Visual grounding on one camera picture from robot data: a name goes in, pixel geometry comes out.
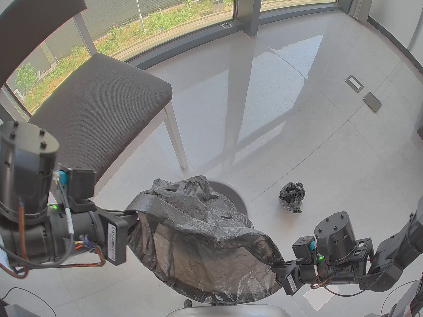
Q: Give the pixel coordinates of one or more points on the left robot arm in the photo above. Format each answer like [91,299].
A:
[26,163]

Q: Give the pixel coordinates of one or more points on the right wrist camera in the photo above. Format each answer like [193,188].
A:
[302,244]

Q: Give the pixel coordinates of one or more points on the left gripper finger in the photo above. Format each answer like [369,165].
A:
[133,214]

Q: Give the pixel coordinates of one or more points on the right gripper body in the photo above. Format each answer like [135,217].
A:
[305,274]

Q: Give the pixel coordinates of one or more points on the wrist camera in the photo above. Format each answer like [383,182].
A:
[77,180]
[302,244]

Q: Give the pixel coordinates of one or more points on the black plastic bag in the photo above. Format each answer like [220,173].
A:
[198,243]

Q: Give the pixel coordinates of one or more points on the crumpled black plastic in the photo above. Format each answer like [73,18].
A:
[292,196]

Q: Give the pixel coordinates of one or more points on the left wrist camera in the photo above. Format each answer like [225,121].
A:
[77,180]

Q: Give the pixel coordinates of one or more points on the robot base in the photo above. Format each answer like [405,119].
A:
[231,310]

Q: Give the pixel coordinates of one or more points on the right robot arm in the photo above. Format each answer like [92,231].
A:
[335,233]

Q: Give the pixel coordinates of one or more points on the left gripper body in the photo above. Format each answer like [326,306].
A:
[86,226]

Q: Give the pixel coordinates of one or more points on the brown padded white-framed chair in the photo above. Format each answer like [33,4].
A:
[99,111]

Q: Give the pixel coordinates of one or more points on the white trash bin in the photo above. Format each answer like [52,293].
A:
[233,196]

